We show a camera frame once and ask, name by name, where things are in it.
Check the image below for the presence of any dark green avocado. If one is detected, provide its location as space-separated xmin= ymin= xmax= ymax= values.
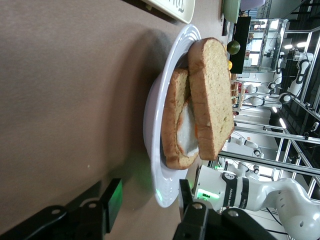
xmin=226 ymin=39 xmax=241 ymax=55

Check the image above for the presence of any brown table mat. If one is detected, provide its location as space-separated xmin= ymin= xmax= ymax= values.
xmin=0 ymin=0 xmax=226 ymax=240

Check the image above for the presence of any grey metal frame beam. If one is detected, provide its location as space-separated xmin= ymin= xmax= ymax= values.
xmin=233 ymin=123 xmax=320 ymax=146

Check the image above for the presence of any black panel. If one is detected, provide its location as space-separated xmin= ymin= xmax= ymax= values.
xmin=229 ymin=16 xmax=252 ymax=75

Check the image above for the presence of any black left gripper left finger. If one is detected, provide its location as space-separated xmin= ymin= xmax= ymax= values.
xmin=37 ymin=178 xmax=124 ymax=240

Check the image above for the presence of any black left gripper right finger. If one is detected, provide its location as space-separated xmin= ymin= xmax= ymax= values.
xmin=172 ymin=179 xmax=218 ymax=240

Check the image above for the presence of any brown bread slice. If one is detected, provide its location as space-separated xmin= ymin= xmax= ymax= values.
xmin=187 ymin=37 xmax=236 ymax=161
xmin=161 ymin=67 xmax=201 ymax=171

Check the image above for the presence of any fried egg toy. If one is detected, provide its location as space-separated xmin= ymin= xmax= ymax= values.
xmin=176 ymin=99 xmax=201 ymax=158

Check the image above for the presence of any lavender round plate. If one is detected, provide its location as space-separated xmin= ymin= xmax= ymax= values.
xmin=143 ymin=24 xmax=202 ymax=208

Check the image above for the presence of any cream bear print tray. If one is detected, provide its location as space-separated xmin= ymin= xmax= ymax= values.
xmin=142 ymin=0 xmax=196 ymax=25

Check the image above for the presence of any mint green bowl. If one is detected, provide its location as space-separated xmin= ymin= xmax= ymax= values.
xmin=222 ymin=0 xmax=242 ymax=24

